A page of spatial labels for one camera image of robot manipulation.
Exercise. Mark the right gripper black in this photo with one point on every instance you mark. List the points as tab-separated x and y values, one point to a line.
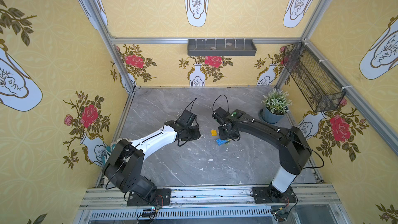
226	132

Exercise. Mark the work gloves at wall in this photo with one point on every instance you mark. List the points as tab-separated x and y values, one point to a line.
109	150

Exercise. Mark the grey wall shelf tray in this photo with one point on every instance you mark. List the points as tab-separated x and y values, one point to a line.
221	47

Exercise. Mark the black wire mesh basket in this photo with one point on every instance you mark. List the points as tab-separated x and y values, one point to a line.
318	85

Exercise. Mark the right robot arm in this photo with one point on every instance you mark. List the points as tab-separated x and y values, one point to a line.
294	151

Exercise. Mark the potted green plant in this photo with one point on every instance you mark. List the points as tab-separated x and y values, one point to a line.
275	106

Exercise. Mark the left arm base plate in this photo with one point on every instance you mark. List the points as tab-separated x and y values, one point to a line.
160	197

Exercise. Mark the blue lego brick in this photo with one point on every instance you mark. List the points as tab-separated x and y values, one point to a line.
221	142

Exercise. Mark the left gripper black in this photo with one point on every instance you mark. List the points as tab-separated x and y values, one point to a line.
192	134

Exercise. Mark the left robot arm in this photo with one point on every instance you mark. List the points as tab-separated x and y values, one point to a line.
124	165

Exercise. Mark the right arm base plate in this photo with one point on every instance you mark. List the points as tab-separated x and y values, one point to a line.
270	194

